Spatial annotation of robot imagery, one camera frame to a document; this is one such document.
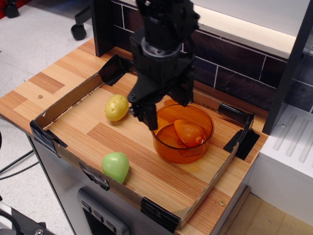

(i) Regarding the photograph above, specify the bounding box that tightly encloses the grey control panel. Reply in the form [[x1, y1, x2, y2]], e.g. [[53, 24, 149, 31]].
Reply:
[[76, 189, 130, 235]]

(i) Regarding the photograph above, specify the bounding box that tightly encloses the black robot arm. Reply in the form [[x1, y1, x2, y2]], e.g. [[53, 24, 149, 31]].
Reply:
[[128, 0, 200, 130]]

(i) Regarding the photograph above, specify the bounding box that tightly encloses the dark grey vertical post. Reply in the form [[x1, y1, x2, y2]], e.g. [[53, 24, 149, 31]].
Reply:
[[263, 1, 313, 135]]

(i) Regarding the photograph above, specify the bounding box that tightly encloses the black office chair base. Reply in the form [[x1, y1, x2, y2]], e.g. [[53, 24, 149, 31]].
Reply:
[[71, 6, 91, 41]]

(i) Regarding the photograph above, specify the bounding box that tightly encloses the yellow toy potato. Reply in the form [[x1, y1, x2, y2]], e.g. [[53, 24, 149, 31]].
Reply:
[[105, 94, 129, 121]]

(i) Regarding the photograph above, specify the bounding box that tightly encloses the cardboard fence with black tape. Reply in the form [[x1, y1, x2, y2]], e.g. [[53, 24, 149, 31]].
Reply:
[[30, 54, 265, 235]]

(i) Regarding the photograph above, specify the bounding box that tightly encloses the orange transparent plastic pot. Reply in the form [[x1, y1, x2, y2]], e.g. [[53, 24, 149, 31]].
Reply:
[[152, 100, 214, 164]]

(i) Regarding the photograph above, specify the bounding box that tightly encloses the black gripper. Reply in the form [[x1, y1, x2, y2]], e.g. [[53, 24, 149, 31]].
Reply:
[[128, 28, 195, 131]]

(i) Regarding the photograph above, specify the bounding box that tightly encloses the white toy sink drainboard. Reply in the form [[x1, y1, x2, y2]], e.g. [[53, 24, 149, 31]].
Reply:
[[260, 105, 313, 177]]

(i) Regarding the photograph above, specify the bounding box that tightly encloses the black clamp with screw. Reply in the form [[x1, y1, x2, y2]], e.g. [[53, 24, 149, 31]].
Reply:
[[0, 197, 54, 235]]

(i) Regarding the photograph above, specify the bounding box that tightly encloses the green toy pear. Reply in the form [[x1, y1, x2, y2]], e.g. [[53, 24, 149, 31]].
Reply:
[[102, 152, 129, 184]]

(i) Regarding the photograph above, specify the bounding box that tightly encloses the orange toy carrot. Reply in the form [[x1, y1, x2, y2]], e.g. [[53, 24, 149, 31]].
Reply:
[[174, 119, 205, 147]]

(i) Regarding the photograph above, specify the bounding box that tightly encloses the black floor cable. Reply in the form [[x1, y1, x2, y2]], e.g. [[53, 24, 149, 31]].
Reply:
[[0, 149, 40, 181]]

